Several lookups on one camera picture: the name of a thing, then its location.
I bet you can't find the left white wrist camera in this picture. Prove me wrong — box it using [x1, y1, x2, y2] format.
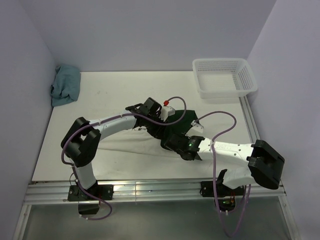
[159, 100, 175, 121]

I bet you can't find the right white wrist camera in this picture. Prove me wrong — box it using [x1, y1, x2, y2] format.
[185, 120, 204, 138]

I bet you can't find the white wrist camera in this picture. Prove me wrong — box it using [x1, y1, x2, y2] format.
[159, 100, 175, 121]
[185, 120, 204, 138]

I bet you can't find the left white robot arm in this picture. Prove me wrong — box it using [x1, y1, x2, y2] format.
[60, 97, 175, 200]

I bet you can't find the crumpled light blue t-shirt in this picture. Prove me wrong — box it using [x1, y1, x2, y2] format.
[50, 64, 81, 107]

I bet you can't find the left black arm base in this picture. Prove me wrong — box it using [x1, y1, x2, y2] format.
[67, 183, 114, 216]

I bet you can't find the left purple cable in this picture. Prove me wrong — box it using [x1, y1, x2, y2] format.
[61, 95, 188, 222]

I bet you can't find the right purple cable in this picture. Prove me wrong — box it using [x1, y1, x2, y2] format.
[193, 111, 252, 238]

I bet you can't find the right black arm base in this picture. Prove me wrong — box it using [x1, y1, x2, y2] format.
[199, 181, 247, 212]

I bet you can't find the white plastic perforated basket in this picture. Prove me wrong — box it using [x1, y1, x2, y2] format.
[192, 58, 258, 99]

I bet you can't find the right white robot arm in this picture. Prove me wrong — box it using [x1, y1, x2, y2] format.
[161, 134, 285, 195]

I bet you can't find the purple cable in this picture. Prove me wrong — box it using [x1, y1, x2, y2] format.
[193, 111, 252, 238]
[61, 95, 188, 222]

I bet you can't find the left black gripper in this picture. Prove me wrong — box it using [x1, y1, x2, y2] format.
[145, 113, 169, 140]

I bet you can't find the white green raglan t-shirt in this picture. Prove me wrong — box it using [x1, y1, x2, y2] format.
[98, 110, 198, 158]

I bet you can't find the aluminium rail frame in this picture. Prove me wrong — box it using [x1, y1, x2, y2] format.
[14, 95, 301, 240]

